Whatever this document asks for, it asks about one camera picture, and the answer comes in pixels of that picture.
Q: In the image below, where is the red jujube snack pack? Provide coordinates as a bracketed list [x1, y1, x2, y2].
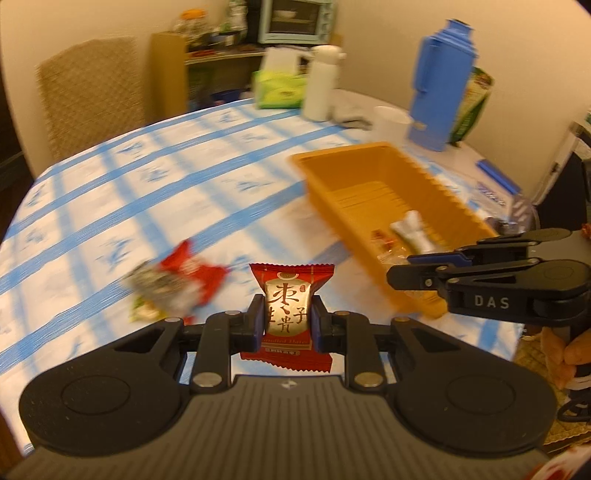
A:
[240, 263, 335, 373]

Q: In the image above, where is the clear nut mix pack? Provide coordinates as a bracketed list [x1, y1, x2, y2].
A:
[122, 262, 201, 317]

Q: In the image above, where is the green tissue pack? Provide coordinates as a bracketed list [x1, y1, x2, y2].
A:
[252, 47, 307, 109]

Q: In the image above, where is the clear brown candy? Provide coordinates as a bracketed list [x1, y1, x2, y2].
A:
[378, 248, 410, 266]

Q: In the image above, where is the yellow white candy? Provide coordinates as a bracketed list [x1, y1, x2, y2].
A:
[130, 297, 167, 323]

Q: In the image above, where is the grey cloth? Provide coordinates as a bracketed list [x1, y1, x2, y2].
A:
[332, 103, 373, 131]

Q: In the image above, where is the beige quilted chair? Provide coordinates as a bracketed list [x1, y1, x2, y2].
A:
[36, 36, 145, 161]

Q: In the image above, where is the small tissue packet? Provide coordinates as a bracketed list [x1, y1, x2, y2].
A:
[472, 181, 507, 210]

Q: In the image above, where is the white cup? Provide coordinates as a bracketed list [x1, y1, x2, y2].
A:
[370, 106, 413, 147]

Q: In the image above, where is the red candy pack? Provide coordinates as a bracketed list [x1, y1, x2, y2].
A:
[370, 229, 396, 252]

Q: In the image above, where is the light blue toaster oven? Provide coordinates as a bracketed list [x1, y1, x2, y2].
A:
[256, 0, 337, 46]

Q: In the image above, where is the blue flat box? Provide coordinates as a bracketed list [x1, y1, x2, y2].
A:
[476, 159, 522, 195]

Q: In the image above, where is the orange plastic tray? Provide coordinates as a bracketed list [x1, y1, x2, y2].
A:
[290, 142, 496, 319]

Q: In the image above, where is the red double-happiness snack pack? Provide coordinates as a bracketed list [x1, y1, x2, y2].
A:
[156, 239, 229, 324]

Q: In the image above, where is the blue thermos jug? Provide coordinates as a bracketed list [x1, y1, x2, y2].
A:
[409, 19, 477, 151]

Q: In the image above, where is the wooden shelf unit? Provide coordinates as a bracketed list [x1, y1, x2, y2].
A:
[149, 27, 346, 123]

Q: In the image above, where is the green snack bag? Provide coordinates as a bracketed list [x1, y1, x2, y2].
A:
[449, 67, 494, 146]

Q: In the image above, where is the orange lid jar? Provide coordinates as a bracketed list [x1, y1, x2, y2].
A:
[171, 8, 209, 41]

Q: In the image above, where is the white thermos bottle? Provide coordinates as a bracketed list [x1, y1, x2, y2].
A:
[301, 45, 346, 122]

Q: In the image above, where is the blue checked tablecloth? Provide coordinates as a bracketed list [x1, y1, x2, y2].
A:
[0, 97, 525, 455]

